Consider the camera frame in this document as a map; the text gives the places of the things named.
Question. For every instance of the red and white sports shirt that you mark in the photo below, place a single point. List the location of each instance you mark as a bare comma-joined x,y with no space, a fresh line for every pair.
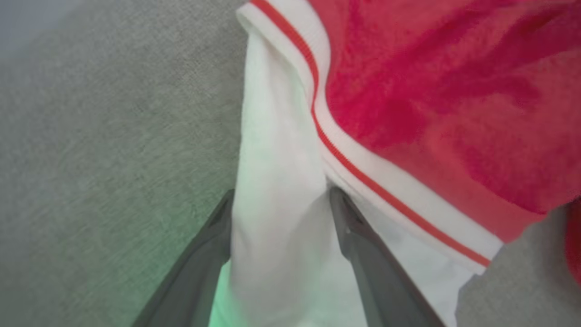
408,91

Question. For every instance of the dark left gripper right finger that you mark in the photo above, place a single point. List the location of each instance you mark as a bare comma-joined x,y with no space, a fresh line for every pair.
381,281

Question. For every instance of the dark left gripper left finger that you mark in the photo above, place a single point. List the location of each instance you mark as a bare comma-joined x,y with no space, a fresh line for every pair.
195,277

